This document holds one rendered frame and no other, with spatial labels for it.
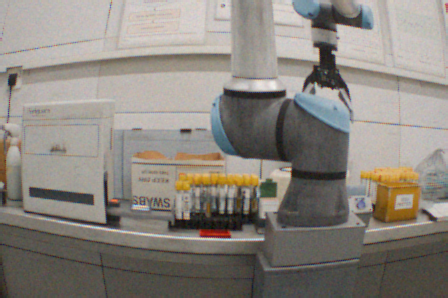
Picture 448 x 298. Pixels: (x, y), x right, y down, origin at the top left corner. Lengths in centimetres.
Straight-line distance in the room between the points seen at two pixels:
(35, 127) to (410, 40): 143
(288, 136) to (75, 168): 58
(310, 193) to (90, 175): 58
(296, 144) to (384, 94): 111
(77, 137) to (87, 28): 74
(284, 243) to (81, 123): 62
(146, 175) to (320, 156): 75
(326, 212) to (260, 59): 30
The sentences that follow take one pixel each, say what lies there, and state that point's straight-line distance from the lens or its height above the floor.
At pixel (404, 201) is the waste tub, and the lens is 189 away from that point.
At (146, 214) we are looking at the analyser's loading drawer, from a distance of 177.
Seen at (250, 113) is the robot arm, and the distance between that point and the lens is 143.
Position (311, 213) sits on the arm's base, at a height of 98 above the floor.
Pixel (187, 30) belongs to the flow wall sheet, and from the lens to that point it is 238.
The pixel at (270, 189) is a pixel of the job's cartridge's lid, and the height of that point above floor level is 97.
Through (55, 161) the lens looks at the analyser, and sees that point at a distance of 178.
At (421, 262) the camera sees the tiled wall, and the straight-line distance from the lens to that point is 261.
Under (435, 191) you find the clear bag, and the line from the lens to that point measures 238.
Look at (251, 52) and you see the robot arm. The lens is 143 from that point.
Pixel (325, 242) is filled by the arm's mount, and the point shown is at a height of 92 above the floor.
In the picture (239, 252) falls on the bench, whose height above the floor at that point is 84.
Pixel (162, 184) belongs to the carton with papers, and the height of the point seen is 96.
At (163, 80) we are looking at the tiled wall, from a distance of 238.
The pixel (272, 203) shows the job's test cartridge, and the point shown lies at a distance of 181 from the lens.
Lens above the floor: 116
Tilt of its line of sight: 3 degrees down
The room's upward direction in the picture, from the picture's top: 2 degrees clockwise
